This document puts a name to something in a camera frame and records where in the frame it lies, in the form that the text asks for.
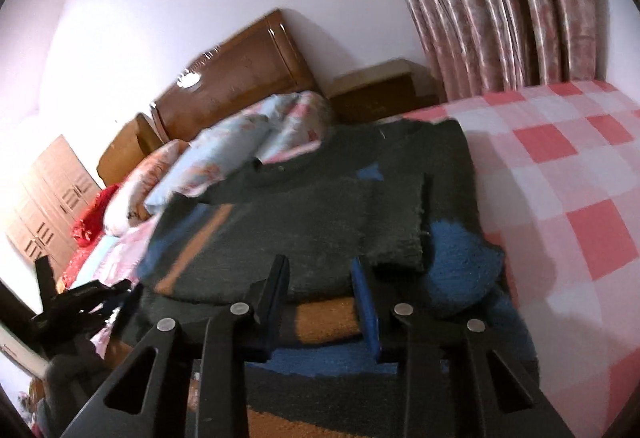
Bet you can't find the blue pink floral quilt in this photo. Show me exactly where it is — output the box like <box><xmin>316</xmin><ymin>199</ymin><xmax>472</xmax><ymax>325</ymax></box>
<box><xmin>254</xmin><ymin>90</ymin><xmax>335</xmax><ymax>165</ymax></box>

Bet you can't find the dark green knitted sweater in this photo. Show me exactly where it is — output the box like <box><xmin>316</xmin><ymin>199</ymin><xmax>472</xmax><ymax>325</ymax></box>
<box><xmin>107</xmin><ymin>118</ymin><xmax>542</xmax><ymax>438</ymax></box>

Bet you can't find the blue floral pillow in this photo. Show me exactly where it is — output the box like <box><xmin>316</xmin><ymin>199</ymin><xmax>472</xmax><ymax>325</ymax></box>
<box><xmin>144</xmin><ymin>112</ymin><xmax>272</xmax><ymax>215</ymax></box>

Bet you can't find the red blanket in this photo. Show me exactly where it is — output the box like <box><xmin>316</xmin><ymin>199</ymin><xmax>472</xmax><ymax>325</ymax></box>
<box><xmin>59</xmin><ymin>183</ymin><xmax>122</xmax><ymax>290</ymax></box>

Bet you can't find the large carved wooden headboard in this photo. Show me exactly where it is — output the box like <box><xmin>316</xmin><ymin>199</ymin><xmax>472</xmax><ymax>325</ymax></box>
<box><xmin>149</xmin><ymin>8</ymin><xmax>322</xmax><ymax>145</ymax></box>

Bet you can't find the small wooden headboard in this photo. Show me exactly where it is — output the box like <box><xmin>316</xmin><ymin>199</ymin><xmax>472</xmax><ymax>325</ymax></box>
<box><xmin>96</xmin><ymin>112</ymin><xmax>169</xmax><ymax>187</ymax></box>

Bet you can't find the wooden nightstand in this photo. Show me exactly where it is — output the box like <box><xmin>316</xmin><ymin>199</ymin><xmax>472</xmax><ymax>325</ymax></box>
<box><xmin>327</xmin><ymin>60</ymin><xmax>447</xmax><ymax>125</ymax></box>

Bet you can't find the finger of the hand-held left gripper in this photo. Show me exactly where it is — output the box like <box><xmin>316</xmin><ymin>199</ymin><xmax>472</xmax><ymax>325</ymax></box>
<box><xmin>33</xmin><ymin>257</ymin><xmax>57</xmax><ymax>314</ymax></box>
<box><xmin>64</xmin><ymin>279</ymin><xmax>133</xmax><ymax>319</ymax></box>

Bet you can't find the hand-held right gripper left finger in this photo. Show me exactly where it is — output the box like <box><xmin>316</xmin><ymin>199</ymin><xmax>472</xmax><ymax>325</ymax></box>
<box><xmin>60</xmin><ymin>255</ymin><xmax>291</xmax><ymax>438</ymax></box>

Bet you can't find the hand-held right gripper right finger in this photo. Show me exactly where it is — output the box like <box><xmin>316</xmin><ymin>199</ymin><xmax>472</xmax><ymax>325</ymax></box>
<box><xmin>350</xmin><ymin>255</ymin><xmax>576</xmax><ymax>438</ymax></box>

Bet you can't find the pink checked bed sheet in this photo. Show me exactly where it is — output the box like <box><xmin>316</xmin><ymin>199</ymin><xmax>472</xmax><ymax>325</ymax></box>
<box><xmin>65</xmin><ymin>78</ymin><xmax>640</xmax><ymax>438</ymax></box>

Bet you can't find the light brown wardrobe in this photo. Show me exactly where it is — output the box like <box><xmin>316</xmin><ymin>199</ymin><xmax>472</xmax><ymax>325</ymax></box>
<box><xmin>6</xmin><ymin>134</ymin><xmax>104</xmax><ymax>280</ymax></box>

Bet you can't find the orange floral pillow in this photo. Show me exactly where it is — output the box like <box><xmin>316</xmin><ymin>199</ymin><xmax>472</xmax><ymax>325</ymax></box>
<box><xmin>102</xmin><ymin>138</ymin><xmax>192</xmax><ymax>237</ymax></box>

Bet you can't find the pink floral curtain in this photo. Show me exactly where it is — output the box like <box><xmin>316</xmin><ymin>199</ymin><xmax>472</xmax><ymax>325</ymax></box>
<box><xmin>367</xmin><ymin>0</ymin><xmax>610</xmax><ymax>102</ymax></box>

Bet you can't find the light blue cloth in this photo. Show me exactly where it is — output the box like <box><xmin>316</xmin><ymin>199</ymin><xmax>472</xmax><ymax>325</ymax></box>
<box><xmin>70</xmin><ymin>235</ymin><xmax>123</xmax><ymax>290</ymax></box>

